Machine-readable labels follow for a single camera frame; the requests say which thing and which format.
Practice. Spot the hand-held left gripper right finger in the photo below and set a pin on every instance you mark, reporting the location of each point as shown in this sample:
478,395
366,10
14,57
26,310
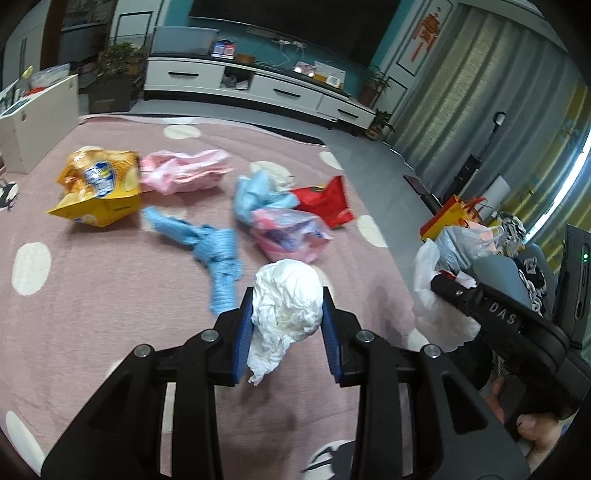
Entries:
332,339

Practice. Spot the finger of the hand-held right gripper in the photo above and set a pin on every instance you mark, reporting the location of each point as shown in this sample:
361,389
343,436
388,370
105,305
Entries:
450,288

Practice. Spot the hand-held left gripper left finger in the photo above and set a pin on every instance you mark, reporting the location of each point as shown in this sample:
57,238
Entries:
244,334

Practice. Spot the white plastic bag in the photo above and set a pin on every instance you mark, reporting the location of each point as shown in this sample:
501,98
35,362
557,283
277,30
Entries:
434,314

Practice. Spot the white paper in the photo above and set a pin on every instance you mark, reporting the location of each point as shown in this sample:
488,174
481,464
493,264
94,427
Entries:
286,300

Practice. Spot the person's right hand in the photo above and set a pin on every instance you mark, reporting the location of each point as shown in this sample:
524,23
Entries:
538,429

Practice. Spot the black white patterned cloth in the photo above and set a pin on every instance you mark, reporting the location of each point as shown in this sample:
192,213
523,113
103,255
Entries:
531,277

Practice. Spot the orange paper bag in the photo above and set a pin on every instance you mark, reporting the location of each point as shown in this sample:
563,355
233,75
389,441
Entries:
450,217

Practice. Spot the blue knit cloth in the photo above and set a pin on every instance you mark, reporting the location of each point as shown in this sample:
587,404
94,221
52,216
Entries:
217,249

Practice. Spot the pink clear snack packet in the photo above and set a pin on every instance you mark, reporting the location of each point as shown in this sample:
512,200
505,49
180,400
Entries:
286,230

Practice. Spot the light blue plastic bag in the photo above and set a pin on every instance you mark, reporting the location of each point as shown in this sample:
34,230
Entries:
251,194

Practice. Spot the red snack packet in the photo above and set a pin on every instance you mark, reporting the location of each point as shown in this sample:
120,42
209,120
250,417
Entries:
323,198

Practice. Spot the pink dotted blanket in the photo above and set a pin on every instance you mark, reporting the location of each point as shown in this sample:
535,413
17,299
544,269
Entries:
92,286

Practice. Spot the pink plastic bag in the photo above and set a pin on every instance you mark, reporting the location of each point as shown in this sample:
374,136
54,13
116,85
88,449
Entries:
184,170

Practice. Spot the small potted floor plant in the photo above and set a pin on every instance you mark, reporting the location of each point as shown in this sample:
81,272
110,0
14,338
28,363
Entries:
381,122

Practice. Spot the yellow chip bag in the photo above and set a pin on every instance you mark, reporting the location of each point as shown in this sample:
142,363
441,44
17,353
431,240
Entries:
106,203

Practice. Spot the grey curtain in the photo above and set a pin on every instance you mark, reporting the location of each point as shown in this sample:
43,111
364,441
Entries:
461,92

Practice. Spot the tall potted plant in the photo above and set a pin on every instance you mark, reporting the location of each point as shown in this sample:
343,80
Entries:
374,85

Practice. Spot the white flat box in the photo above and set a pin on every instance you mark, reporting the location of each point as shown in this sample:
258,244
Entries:
330,73

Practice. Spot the white TV cabinet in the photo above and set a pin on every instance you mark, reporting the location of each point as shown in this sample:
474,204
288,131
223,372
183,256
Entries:
277,87

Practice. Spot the white low cabinet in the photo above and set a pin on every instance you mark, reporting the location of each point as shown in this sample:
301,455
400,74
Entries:
41,120

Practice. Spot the large bushy potted plant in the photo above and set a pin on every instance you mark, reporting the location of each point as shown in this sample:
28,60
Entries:
115,64

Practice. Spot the silver box appliance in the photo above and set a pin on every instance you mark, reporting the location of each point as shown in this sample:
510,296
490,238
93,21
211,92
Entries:
184,41

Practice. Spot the black television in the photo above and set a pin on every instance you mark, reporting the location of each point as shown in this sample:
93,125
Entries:
295,18

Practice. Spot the red wall ornament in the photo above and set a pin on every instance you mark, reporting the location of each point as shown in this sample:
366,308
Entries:
427,30

